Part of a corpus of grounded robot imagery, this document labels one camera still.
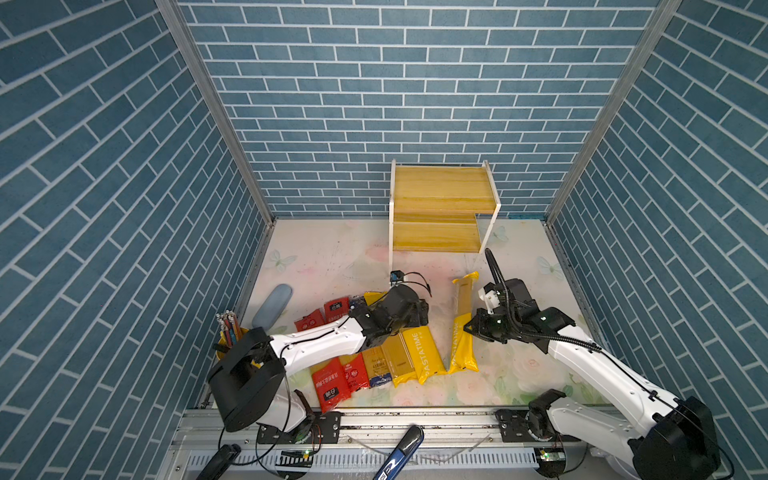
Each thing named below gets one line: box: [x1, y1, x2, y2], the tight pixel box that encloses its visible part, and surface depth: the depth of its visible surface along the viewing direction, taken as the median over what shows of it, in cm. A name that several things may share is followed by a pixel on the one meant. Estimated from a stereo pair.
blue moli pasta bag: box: [362, 346, 393, 388], surface depth 82 cm
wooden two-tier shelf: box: [388, 159, 502, 274], surface depth 86 cm
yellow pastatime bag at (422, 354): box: [393, 326, 448, 386], surface depth 85 cm
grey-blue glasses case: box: [252, 283, 293, 333], surface depth 96 cm
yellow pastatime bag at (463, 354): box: [444, 271, 479, 375], surface depth 79 cm
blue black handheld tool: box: [372, 424, 425, 480], surface depth 68 cm
